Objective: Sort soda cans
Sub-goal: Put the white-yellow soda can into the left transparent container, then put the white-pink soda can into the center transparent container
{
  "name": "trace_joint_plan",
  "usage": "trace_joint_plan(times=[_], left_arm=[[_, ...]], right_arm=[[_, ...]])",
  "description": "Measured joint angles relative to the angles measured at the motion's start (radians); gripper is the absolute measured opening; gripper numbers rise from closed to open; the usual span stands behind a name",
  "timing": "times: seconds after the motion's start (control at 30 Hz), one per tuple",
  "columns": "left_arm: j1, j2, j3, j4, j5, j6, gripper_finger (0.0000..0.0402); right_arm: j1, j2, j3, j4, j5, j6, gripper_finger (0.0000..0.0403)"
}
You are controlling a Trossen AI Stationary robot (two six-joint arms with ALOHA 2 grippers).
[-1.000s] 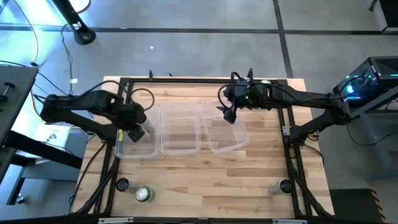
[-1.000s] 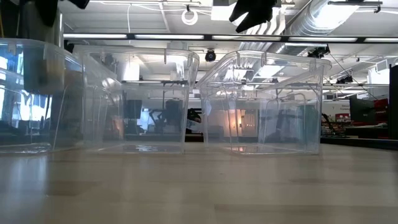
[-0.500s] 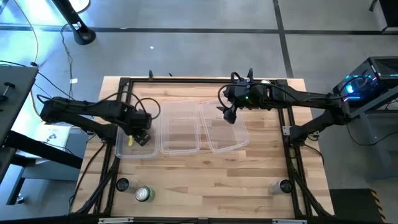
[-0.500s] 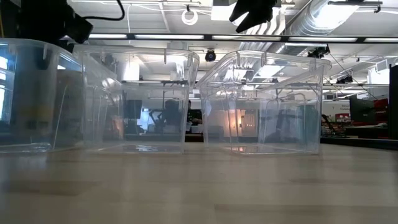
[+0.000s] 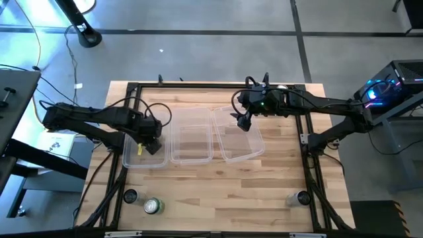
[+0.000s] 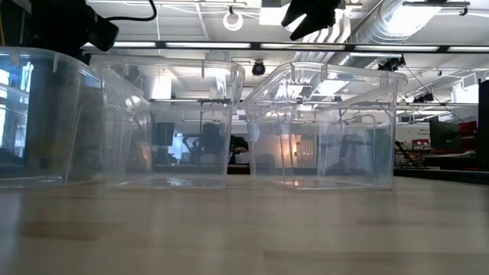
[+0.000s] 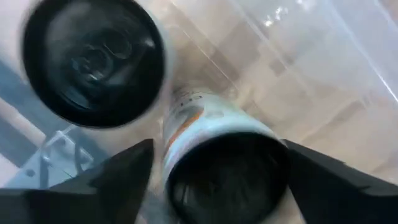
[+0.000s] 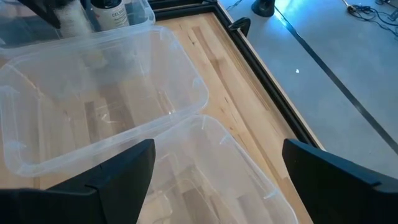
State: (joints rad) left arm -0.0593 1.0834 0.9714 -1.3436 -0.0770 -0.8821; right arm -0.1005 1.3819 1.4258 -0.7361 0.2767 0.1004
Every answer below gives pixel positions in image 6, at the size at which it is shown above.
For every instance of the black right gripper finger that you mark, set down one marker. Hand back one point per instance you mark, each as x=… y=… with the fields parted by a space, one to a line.
x=294 y=13
x=319 y=19

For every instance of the clear plastic bin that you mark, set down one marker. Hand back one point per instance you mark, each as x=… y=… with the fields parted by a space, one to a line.
x=172 y=168
x=324 y=160
x=15 y=114

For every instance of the black background robot arm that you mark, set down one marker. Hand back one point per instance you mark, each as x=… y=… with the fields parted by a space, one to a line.
x=191 y=144

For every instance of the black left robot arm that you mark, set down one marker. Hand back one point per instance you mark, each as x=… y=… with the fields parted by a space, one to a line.
x=49 y=23

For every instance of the black ceiling-mounted device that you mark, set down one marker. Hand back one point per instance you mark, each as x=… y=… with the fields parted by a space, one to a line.
x=391 y=63
x=423 y=98

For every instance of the long ceiling light bar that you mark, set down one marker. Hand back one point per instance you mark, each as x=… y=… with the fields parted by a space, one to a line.
x=206 y=45

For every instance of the person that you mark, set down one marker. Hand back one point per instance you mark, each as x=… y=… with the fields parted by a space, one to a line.
x=238 y=145

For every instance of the black computer monitor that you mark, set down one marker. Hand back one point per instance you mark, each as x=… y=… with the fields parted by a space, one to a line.
x=164 y=133
x=445 y=135

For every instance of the red cabinet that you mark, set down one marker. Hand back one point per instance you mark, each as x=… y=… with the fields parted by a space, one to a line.
x=469 y=133

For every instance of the black pillar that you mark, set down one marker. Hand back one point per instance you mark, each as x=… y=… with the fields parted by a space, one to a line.
x=483 y=126

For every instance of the black low bench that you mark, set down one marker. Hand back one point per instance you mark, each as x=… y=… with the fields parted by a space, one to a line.
x=439 y=174

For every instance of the silver ventilation duct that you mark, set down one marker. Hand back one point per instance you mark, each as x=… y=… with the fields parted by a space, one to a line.
x=382 y=23

